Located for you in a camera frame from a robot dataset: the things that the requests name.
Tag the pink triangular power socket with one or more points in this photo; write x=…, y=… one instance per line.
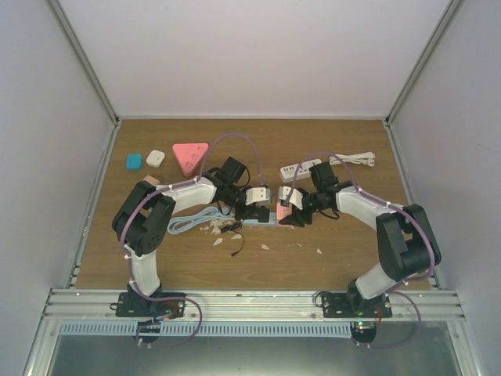
x=189, y=156

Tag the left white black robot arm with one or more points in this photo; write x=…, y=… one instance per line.
x=142, y=221

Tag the grey slotted cable duct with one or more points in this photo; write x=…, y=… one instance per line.
x=209, y=329

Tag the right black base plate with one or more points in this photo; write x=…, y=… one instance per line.
x=349, y=305

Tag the pink block socket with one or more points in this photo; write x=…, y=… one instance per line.
x=282, y=211

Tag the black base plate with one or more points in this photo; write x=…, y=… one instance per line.
x=349, y=305
x=131, y=304

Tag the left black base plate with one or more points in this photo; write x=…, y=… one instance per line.
x=131, y=304

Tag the aluminium frame rail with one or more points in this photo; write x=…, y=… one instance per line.
x=257, y=306

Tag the blue cube adapter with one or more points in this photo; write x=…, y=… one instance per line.
x=134, y=162

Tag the white power strip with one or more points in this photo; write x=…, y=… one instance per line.
x=289, y=172

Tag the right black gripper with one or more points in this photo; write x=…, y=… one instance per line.
x=293, y=220

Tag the light blue power strip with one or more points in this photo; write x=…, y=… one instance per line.
x=254, y=222

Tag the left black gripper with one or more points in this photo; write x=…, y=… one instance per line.
x=253, y=210

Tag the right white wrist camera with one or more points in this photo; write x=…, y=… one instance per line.
x=294, y=197

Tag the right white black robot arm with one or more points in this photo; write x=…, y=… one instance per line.
x=406, y=244

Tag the small white charger plug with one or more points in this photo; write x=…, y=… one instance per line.
x=155, y=158

